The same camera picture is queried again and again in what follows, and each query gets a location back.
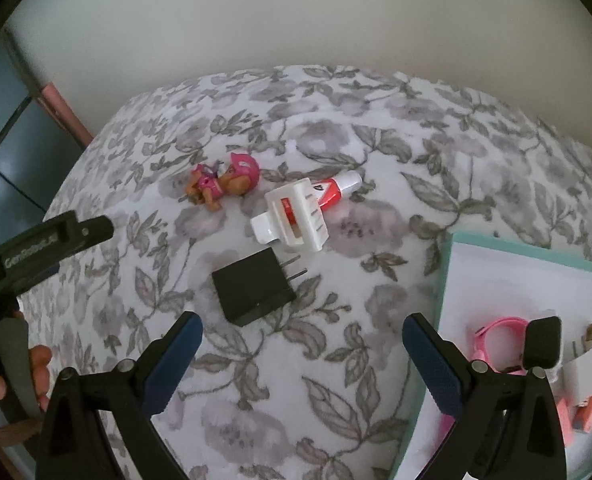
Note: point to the teal tray with white inside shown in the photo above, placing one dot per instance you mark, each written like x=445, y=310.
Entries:
x=500, y=280

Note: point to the white power adapter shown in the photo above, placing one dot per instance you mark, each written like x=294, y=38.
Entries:
x=583, y=375

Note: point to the dark cabinet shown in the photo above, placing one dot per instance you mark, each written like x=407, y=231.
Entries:
x=16, y=150

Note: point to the black charger plug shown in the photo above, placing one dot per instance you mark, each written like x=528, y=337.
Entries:
x=251, y=285

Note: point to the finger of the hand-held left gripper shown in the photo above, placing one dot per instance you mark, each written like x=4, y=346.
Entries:
x=96, y=230

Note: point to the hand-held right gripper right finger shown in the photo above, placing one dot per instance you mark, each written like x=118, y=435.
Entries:
x=433, y=365

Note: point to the pink toy figure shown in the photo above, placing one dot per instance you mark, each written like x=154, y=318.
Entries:
x=241, y=170

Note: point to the white tube squeezer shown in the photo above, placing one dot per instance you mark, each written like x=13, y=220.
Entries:
x=306, y=225

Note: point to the floral bedsheet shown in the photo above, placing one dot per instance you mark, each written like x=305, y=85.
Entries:
x=276, y=110

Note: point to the person's left hand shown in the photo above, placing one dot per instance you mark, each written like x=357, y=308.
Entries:
x=38, y=360

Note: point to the red and white toothpaste tube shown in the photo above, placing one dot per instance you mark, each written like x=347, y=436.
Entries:
x=341, y=185

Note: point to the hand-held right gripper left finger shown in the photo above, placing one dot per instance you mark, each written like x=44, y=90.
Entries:
x=173, y=365

